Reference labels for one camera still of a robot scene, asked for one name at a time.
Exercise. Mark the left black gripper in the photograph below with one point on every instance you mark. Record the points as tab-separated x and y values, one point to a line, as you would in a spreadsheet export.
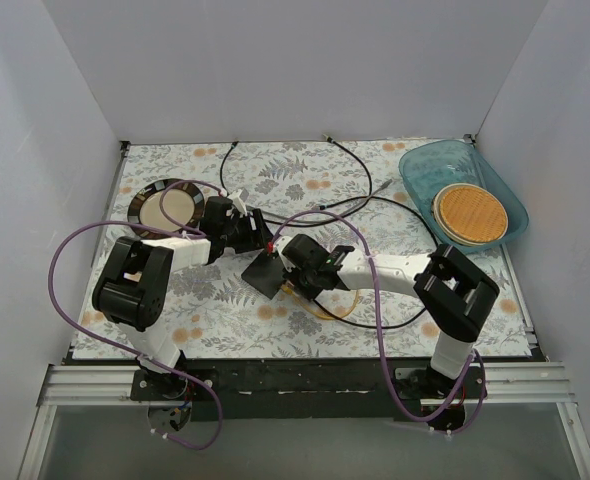
254	227

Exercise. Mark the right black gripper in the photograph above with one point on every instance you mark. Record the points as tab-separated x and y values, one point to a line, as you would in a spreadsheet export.
292	275

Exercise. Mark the black network switch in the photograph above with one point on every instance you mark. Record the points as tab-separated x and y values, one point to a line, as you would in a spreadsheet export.
265	274

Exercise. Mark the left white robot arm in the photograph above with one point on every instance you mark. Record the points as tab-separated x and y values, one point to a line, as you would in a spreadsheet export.
132	286

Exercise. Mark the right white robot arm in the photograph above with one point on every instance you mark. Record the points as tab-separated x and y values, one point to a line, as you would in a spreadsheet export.
457	294

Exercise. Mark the floral table mat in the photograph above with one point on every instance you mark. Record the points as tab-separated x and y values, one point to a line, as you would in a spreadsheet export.
212	313

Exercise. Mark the dark rimmed ceramic plate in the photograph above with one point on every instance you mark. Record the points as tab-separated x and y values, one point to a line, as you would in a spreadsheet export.
184	203

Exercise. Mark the teal plastic basin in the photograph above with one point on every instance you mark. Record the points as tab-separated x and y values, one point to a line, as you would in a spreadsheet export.
431	168

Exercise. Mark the round woven bamboo tray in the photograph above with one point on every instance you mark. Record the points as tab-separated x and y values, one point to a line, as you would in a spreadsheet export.
469	214

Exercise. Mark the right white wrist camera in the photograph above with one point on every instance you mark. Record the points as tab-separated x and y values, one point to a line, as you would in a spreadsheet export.
275	248

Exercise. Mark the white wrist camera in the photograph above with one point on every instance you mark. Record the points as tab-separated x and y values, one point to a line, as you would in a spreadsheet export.
238	199
275	248

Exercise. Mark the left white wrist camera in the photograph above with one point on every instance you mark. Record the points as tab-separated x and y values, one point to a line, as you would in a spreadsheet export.
238	199

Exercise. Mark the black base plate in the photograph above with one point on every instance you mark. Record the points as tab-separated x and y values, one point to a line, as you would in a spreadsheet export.
404	380

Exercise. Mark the aluminium frame rail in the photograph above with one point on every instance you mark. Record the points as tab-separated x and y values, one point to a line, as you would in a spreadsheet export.
509	383

